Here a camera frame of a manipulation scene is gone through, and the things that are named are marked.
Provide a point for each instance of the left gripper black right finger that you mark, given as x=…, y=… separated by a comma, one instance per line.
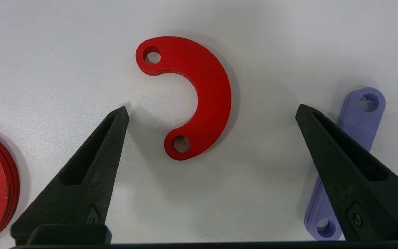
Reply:
x=365, y=200

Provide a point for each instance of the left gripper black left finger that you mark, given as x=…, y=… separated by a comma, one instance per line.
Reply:
x=88, y=183

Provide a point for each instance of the small red curved piece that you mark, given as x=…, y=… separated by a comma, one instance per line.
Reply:
x=212, y=90

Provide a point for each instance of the short purple bar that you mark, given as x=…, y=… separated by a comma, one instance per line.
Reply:
x=356, y=121

